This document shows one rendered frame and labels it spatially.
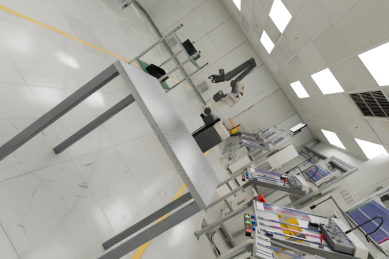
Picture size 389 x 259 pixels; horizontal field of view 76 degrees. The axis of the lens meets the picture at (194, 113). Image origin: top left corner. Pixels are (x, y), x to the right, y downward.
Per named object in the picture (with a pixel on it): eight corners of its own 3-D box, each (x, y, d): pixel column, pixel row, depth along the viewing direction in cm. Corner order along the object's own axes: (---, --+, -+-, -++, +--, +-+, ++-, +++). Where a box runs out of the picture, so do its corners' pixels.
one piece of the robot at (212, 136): (197, 153, 400) (241, 125, 387) (191, 162, 346) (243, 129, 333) (185, 136, 401) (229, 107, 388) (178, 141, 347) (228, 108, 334)
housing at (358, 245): (352, 266, 178) (356, 247, 177) (327, 232, 226) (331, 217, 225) (364, 269, 176) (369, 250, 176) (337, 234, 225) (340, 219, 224)
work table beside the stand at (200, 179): (57, 148, 162) (156, 78, 150) (108, 247, 152) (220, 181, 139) (-14, 156, 118) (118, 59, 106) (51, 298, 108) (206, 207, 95)
